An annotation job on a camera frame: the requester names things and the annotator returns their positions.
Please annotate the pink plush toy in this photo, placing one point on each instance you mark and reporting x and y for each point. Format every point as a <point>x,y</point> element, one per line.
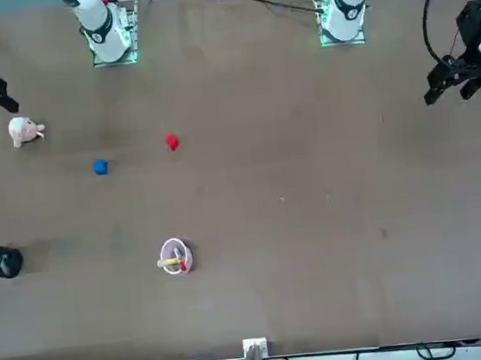
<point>22,131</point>

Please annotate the blue magnetic block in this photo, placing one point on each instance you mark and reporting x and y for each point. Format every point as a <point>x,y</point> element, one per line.
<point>100,167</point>

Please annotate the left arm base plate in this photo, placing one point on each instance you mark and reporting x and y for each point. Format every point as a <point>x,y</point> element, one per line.
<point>323,27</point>

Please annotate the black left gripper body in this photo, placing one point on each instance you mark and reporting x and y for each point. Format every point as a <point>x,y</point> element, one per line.
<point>472,23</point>

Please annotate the red magnetic block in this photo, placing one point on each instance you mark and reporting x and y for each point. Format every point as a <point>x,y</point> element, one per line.
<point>172,141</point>

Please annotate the red capped marker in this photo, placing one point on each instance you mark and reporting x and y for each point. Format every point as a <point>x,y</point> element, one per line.
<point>182,265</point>

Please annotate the clear pink cup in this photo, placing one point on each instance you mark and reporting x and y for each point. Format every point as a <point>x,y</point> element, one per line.
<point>186,255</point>

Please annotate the yellow pen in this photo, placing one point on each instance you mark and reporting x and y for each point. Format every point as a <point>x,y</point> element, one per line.
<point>168,262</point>

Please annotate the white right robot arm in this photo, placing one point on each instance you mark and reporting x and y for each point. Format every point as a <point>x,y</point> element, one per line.
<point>96,22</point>

